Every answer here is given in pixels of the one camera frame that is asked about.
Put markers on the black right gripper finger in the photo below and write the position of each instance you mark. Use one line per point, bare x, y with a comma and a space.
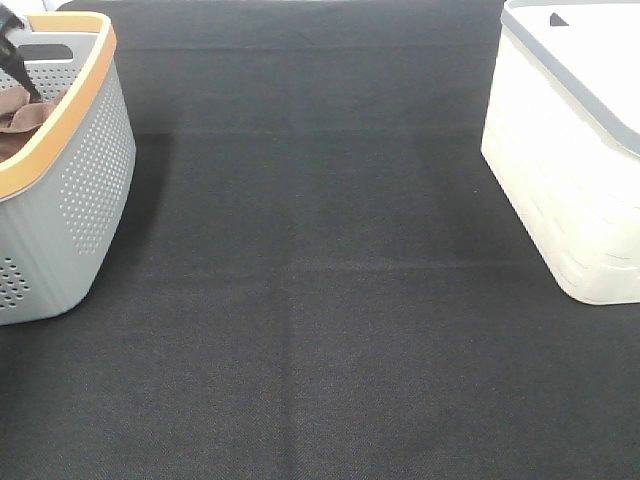
12, 63

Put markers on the grey perforated laundry basket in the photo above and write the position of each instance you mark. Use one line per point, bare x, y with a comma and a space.
63, 193

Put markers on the brown towel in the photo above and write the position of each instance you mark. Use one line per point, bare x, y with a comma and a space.
21, 117

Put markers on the white storage box grey rim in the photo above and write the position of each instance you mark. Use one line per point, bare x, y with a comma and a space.
561, 136

